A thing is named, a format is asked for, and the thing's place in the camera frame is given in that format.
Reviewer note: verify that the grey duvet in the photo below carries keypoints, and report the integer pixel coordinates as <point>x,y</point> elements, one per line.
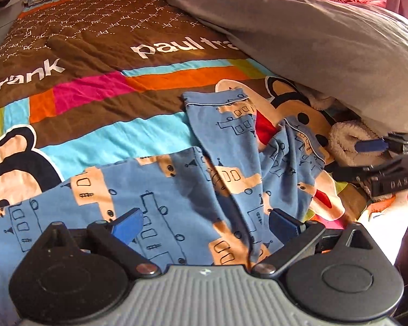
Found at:
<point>309,40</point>

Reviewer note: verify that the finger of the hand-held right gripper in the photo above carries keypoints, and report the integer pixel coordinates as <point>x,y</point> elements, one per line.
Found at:
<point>353,173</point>
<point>369,146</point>

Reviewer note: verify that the colourful cartoon printed blanket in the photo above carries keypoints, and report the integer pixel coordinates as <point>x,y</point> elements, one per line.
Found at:
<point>98,74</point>

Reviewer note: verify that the blue printed pants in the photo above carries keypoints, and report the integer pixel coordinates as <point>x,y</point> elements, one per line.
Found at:
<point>176,190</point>

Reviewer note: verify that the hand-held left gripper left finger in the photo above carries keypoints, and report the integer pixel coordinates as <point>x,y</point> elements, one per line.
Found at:
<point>127,227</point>

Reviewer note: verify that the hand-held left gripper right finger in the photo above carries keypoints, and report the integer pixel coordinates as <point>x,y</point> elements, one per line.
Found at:
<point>282,225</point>

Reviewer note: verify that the white fleece cloth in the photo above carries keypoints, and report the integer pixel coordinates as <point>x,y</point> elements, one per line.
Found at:
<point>343,139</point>

